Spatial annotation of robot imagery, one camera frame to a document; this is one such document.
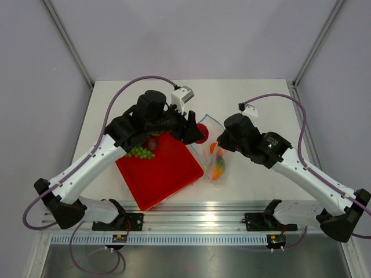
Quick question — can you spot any left aluminium frame post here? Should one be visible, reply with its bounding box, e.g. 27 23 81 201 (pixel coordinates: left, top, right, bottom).
40 0 94 91

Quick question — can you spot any left controller board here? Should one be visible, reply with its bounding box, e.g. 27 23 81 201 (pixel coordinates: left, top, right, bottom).
112 235 128 243

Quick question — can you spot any green grape bunch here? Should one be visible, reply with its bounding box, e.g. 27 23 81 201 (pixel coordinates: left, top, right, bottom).
125 145 155 159

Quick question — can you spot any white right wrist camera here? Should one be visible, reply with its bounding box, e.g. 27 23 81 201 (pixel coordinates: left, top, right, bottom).
238 103 259 119

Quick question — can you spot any dark purple passion fruit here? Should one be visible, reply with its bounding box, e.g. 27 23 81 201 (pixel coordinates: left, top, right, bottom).
146 138 158 152

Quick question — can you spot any controller board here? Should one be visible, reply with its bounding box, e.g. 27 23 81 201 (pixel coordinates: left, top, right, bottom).
269 235 286 244
112 235 128 243

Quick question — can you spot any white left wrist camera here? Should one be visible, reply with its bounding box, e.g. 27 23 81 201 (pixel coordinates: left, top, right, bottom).
171 86 194 114

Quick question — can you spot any green orange mango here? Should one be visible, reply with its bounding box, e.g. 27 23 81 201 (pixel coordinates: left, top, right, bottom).
212 156 225 180

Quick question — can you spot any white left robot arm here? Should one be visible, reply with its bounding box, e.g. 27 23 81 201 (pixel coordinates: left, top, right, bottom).
34 86 204 231

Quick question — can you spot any white slotted cable duct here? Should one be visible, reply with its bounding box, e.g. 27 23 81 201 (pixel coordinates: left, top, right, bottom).
51 233 268 246

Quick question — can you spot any aluminium frame post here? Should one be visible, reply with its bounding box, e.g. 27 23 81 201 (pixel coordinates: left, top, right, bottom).
292 0 347 89
40 0 94 91

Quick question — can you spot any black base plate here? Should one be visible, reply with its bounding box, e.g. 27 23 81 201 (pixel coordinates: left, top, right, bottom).
241 213 298 232
92 213 144 232

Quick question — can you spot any right aluminium frame post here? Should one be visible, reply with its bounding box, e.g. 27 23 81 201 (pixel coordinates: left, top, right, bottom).
292 0 347 89

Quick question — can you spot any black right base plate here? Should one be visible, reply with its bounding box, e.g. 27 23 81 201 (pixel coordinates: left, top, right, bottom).
241 213 298 232

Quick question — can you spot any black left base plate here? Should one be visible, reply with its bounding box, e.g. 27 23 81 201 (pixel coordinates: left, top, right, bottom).
92 213 144 232

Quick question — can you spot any aluminium mounting rail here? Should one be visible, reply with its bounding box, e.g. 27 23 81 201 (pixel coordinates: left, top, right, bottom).
39 199 334 232

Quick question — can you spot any red pomegranate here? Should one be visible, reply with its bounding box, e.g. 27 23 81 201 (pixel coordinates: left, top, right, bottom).
195 123 209 144

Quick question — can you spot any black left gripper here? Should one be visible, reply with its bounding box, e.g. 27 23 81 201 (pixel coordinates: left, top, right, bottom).
146 101 204 144

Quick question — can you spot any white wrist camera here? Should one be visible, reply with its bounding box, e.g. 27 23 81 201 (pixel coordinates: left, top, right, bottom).
171 86 194 114
238 103 259 119

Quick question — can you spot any orange fruit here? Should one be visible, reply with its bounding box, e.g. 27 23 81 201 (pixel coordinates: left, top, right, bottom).
209 142 224 156

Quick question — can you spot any red plastic tray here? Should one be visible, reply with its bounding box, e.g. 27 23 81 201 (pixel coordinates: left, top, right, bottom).
116 133 203 211

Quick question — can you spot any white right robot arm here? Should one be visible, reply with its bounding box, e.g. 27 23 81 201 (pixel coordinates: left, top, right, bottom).
217 114 370 243

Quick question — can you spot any right controller board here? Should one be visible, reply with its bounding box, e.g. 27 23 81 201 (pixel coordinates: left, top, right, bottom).
269 235 286 244

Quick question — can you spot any clear zip top bag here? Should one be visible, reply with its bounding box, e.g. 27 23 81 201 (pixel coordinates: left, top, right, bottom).
188 114 231 187

